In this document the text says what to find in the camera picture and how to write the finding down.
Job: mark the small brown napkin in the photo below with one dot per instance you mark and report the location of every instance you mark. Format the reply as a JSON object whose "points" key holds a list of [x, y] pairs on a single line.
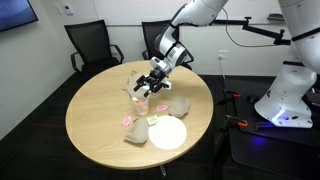
{"points": [[138, 132]]}

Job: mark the yellow green packet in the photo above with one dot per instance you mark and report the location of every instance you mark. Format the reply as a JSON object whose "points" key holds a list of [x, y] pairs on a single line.
{"points": [[152, 120]]}

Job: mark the wall monitor screen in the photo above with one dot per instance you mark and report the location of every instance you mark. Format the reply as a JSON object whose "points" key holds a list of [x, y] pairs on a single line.
{"points": [[15, 13]]}

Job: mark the pink sugar packet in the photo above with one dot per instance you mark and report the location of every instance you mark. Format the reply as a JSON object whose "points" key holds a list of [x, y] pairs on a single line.
{"points": [[162, 108]]}

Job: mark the orange handled clamp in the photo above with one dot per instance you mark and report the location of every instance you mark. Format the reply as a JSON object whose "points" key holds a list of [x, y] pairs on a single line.
{"points": [[232, 120], [228, 94]]}

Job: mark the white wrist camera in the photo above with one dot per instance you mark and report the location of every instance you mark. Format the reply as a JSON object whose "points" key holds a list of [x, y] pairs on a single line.
{"points": [[166, 84]]}

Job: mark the white light switch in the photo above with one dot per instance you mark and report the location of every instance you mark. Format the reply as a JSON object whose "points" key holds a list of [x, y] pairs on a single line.
{"points": [[68, 9]]}

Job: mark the crumpled brown napkin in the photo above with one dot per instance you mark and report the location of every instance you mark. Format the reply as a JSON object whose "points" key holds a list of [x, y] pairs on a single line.
{"points": [[179, 107]]}

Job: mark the orange marker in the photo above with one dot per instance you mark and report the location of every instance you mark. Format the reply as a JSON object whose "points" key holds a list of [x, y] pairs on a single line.
{"points": [[143, 105]]}

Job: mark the clear plastic cup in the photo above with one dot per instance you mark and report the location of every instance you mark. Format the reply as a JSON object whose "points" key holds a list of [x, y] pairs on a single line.
{"points": [[136, 107]]}

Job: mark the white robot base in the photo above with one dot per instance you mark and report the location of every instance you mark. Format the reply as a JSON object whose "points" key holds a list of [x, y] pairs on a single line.
{"points": [[282, 104]]}

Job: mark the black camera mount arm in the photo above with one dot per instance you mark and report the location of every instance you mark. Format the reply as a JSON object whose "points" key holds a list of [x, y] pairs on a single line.
{"points": [[277, 36]]}

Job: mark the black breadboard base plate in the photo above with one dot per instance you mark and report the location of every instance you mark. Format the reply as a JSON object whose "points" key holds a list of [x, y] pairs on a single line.
{"points": [[293, 152]]}

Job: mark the white plate near cup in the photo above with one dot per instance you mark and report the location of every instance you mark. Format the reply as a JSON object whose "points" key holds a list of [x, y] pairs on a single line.
{"points": [[168, 133]]}

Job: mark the white wall outlet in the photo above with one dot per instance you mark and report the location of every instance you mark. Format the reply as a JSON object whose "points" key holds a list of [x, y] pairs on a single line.
{"points": [[222, 54]]}

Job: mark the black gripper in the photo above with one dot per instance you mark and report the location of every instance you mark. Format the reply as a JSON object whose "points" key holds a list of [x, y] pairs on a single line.
{"points": [[152, 82]]}

